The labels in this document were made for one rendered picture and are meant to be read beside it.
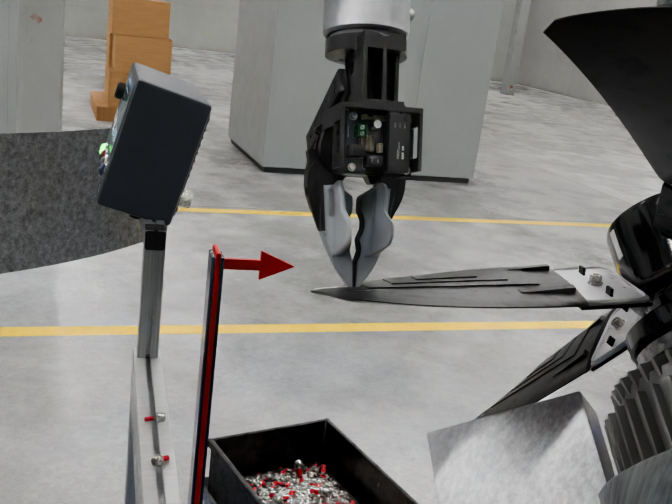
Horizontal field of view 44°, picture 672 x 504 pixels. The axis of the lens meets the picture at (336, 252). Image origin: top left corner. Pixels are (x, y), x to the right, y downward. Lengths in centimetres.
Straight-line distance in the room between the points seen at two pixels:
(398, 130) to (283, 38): 613
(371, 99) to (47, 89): 429
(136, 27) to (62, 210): 624
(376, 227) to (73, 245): 196
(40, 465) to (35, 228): 69
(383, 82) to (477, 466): 35
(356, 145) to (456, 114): 678
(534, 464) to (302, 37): 621
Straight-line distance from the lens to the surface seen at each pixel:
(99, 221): 266
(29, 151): 245
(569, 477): 76
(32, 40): 489
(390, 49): 69
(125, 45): 871
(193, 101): 120
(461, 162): 757
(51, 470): 261
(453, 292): 70
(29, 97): 492
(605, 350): 87
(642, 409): 71
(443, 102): 737
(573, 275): 81
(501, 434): 78
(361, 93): 67
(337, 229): 71
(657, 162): 71
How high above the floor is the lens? 138
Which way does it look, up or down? 16 degrees down
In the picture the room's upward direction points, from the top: 7 degrees clockwise
